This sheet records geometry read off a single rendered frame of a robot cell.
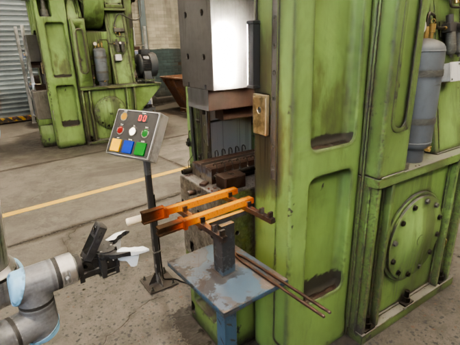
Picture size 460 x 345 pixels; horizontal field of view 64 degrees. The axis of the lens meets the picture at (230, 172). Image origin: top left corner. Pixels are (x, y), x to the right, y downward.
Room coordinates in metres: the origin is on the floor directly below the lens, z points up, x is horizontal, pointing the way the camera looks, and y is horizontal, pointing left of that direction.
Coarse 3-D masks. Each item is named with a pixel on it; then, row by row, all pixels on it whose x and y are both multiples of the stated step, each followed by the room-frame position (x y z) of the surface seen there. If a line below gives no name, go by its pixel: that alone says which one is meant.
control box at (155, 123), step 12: (120, 120) 2.20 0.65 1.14; (132, 120) 2.15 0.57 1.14; (156, 120) 2.06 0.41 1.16; (156, 132) 2.03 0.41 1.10; (108, 144) 2.15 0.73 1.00; (156, 144) 2.03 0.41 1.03; (120, 156) 2.13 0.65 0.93; (132, 156) 2.02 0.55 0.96; (144, 156) 1.98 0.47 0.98; (156, 156) 2.02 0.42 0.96
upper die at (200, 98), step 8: (192, 88) 1.79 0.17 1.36; (240, 88) 1.77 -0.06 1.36; (248, 88) 1.79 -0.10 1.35; (192, 96) 1.79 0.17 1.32; (200, 96) 1.73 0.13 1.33; (208, 96) 1.67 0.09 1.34; (216, 96) 1.69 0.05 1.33; (224, 96) 1.72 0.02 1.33; (232, 96) 1.74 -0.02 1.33; (240, 96) 1.77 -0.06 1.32; (248, 96) 1.79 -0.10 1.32; (192, 104) 1.80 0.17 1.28; (200, 104) 1.73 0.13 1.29; (208, 104) 1.67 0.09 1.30; (216, 104) 1.69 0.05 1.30; (224, 104) 1.72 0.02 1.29; (232, 104) 1.74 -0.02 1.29; (240, 104) 1.77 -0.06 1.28; (248, 104) 1.79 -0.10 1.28
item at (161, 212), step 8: (216, 192) 1.38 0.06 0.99; (224, 192) 1.37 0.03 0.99; (232, 192) 1.40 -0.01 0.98; (192, 200) 1.31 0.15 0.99; (200, 200) 1.31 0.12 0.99; (208, 200) 1.33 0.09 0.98; (152, 208) 1.22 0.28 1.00; (160, 208) 1.21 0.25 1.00; (168, 208) 1.24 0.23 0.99; (176, 208) 1.25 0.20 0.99; (144, 216) 1.18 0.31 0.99; (152, 216) 1.20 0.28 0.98; (160, 216) 1.22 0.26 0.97; (168, 216) 1.22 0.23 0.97; (144, 224) 1.17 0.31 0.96
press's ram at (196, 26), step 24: (192, 0) 1.75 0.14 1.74; (216, 0) 1.64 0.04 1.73; (240, 0) 1.71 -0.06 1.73; (192, 24) 1.76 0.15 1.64; (216, 24) 1.64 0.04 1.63; (240, 24) 1.71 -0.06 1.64; (192, 48) 1.77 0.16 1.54; (216, 48) 1.64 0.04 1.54; (240, 48) 1.71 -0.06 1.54; (192, 72) 1.78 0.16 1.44; (216, 72) 1.64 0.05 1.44; (240, 72) 1.71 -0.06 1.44
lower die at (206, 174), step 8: (240, 152) 1.99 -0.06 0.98; (248, 152) 1.95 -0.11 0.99; (200, 160) 1.86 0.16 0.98; (208, 160) 1.82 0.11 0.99; (232, 160) 1.79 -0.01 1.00; (240, 160) 1.80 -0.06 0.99; (248, 160) 1.80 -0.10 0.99; (192, 168) 1.83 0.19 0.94; (200, 168) 1.76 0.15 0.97; (208, 168) 1.69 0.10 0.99; (224, 168) 1.71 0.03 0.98; (208, 176) 1.70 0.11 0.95
